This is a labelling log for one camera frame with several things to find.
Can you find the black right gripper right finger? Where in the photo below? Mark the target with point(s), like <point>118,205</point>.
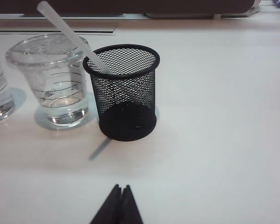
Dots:
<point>130,210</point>

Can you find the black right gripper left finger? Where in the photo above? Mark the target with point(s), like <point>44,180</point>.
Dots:
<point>108,210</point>

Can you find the white translucent plastic straw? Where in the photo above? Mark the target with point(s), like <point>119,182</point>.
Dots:
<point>60,24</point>

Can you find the small clear lidded plastic cup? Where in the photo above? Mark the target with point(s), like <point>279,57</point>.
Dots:
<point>49,70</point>

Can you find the brown fabric desk partition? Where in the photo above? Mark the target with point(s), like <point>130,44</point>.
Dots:
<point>130,5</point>

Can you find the white partition mounting foot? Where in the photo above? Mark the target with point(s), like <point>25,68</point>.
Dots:
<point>217,16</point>

